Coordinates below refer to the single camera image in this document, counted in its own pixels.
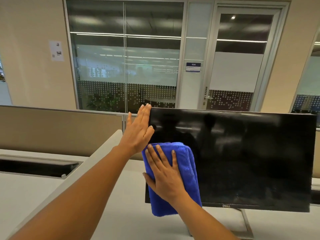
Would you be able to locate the person's left hand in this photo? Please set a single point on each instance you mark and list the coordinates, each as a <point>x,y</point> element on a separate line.
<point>136,134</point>

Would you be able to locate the person's right hand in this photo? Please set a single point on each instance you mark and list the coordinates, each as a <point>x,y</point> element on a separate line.
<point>167,182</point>

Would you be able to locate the blue microfibre cloth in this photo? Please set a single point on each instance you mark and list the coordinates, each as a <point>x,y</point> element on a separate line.
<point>190,177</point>

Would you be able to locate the black Dell monitor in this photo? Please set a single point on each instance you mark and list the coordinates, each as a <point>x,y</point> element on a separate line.
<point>250,159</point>

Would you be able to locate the person's right forearm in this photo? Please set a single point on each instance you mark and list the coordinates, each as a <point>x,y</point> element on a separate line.
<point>205,222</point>

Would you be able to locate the green potted plant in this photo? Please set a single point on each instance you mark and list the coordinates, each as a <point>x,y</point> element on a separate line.
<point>102,102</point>

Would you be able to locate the dotted frosted glass window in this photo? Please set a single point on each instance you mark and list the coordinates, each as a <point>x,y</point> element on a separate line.
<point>310,84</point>
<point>100,59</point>

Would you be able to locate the beige partition panel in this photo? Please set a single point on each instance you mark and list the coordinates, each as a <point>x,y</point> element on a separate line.
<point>317,157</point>
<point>50,132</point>

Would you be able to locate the blue white room sign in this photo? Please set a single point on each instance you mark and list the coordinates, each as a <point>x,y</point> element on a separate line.
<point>193,67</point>

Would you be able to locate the white paper notice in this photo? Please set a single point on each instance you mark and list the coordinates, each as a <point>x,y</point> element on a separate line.
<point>56,50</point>

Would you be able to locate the glass door silver frame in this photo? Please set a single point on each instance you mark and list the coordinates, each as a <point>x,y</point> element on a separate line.
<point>237,72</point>

